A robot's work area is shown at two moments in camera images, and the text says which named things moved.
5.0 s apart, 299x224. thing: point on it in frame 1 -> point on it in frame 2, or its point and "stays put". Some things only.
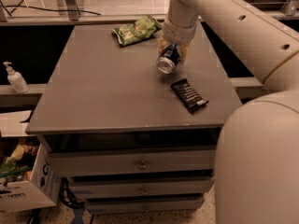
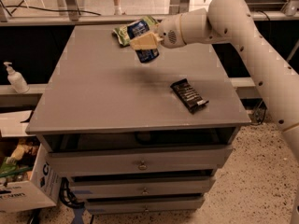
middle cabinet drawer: (142, 186) stays put
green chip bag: (145, 27) stays put
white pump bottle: (17, 79) stays put
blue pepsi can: (168, 59) -> (143, 55)
